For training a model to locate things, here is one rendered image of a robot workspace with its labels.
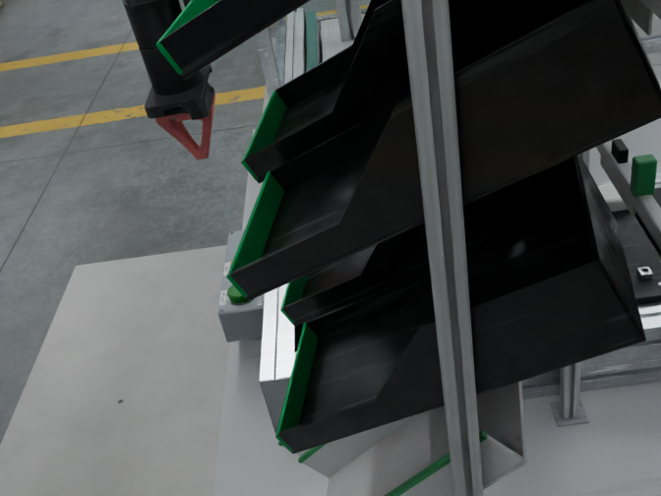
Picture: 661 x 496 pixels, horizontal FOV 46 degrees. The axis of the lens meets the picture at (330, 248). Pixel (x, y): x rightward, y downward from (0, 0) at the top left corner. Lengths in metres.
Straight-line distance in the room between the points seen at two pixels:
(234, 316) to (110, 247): 2.10
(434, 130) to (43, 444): 0.92
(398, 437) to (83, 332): 0.74
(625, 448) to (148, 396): 0.67
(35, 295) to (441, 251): 2.74
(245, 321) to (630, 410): 0.54
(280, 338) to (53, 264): 2.23
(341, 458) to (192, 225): 2.41
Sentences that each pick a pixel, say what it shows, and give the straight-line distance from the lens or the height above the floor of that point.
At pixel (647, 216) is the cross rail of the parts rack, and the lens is 0.63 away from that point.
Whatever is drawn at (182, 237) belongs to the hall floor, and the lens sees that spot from 3.12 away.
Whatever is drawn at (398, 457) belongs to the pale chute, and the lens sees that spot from 0.76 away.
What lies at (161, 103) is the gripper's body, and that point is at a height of 1.33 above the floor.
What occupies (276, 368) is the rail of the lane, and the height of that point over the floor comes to 0.95.
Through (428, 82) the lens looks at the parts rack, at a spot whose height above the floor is 1.51.
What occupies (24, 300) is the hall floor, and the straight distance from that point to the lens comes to 3.12.
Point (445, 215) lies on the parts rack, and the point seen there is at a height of 1.43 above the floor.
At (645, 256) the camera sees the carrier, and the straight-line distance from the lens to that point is 1.15.
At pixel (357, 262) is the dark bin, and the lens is 0.75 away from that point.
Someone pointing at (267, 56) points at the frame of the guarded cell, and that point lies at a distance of 1.84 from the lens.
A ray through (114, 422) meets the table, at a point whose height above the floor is 0.86.
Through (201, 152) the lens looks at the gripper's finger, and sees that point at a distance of 0.95.
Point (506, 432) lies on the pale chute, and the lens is 0.64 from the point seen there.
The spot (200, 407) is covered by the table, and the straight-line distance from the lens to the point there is 1.16.
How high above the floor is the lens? 1.67
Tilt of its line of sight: 36 degrees down
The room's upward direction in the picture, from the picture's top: 11 degrees counter-clockwise
